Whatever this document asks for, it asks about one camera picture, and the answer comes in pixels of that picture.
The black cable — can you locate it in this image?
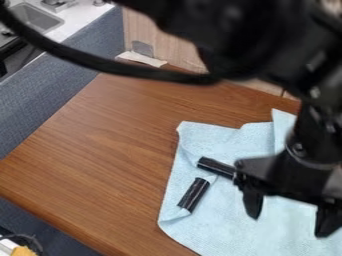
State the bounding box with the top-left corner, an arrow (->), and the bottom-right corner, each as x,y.
0,3 -> 222,86

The toy sink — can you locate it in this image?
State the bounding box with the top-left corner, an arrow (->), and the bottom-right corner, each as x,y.
6,2 -> 67,35

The white paper strip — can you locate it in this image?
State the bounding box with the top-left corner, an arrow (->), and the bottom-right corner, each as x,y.
113,50 -> 170,69

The light blue cloth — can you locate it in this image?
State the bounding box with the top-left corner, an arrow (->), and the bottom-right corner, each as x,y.
156,108 -> 342,256

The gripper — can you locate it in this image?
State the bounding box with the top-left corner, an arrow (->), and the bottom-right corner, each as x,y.
232,149 -> 342,239

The grooved wooden board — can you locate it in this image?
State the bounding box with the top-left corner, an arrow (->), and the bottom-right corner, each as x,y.
121,6 -> 300,100

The tap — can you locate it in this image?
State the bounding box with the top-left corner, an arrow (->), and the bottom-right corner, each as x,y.
40,0 -> 78,14

